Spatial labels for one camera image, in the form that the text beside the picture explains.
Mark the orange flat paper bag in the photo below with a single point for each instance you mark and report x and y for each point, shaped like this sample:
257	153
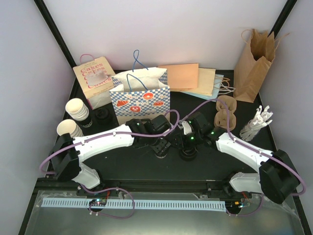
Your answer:
183	76

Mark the near paper cup stack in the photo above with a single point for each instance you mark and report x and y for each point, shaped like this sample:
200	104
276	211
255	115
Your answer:
69	126

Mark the Cakes printed paper bag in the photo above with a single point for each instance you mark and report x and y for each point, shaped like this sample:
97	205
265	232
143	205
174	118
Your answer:
95	78

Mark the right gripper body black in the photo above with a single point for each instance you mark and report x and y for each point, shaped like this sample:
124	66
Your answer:
191	142

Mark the far paper cup stack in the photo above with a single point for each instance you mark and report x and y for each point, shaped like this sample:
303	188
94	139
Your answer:
79	112

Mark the black coffee cup lids stack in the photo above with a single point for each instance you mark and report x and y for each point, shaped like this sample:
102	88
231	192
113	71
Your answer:
102	116

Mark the light blue flat paper bag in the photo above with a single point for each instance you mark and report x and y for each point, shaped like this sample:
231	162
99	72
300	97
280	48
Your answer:
221	87

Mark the paper cup stack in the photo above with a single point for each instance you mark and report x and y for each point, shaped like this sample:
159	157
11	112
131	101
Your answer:
79	112
69	126

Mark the light blue cable duct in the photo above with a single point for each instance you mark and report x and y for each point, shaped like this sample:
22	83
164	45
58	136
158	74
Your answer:
185	205

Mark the blue checkered paper bag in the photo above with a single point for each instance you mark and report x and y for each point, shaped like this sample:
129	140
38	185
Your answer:
141	92

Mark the left black frame post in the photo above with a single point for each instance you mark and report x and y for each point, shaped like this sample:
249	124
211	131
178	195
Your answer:
55	31

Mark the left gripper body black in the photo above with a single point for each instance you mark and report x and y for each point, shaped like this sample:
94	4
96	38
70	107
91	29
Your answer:
154	139

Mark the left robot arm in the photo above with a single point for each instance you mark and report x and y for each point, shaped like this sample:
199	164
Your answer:
69	153

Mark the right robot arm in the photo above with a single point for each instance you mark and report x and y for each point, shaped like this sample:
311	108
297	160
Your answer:
274	174

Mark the black frame post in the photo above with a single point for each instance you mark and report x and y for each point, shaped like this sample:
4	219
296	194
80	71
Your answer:
285	12
55	31

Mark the tan flat paper bag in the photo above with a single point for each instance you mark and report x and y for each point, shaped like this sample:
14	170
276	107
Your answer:
205	82

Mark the standing brown paper bag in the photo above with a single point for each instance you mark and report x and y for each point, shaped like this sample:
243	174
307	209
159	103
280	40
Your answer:
254	64

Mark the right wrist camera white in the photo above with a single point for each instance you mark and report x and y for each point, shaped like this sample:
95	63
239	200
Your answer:
186	127

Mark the right black frame post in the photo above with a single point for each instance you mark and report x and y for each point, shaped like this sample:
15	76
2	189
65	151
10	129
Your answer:
285	12

